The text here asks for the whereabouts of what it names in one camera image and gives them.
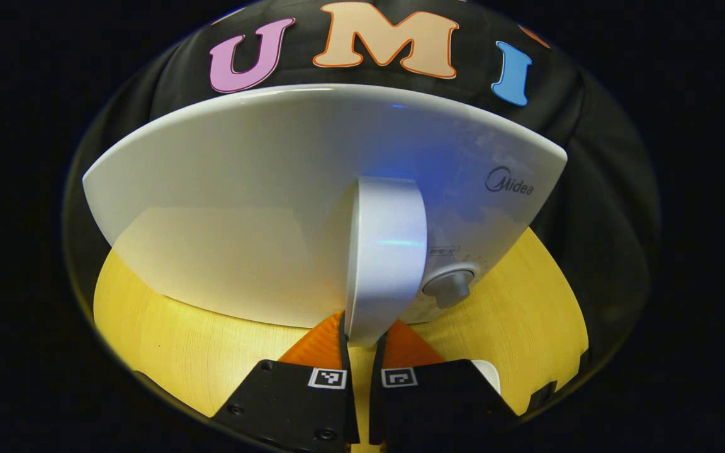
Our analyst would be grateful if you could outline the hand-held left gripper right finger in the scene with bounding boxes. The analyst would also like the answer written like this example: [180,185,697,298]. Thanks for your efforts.
[369,318,520,450]

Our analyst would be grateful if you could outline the white square plate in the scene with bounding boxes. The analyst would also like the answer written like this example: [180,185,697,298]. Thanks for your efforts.
[473,360,502,395]

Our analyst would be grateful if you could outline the white microwave oven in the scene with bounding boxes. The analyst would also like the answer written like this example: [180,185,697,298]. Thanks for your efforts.
[82,84,568,348]

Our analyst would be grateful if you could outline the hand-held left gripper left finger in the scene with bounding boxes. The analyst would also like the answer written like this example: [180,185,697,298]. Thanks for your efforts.
[211,311,361,453]

